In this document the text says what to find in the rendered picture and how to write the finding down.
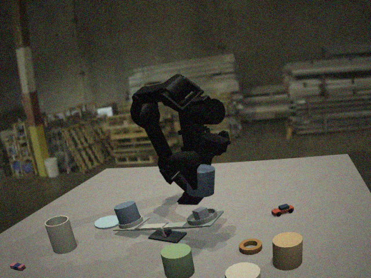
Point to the brown ring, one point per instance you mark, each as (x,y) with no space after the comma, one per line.
(250,251)

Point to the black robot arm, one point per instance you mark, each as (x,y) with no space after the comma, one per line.
(192,110)

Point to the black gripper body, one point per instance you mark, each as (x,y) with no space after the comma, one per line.
(190,157)

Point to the dark green cylinder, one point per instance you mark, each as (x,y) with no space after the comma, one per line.
(177,261)

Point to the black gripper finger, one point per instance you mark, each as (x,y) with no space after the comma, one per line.
(190,174)
(206,158)

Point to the small red toy car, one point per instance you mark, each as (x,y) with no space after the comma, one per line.
(283,209)

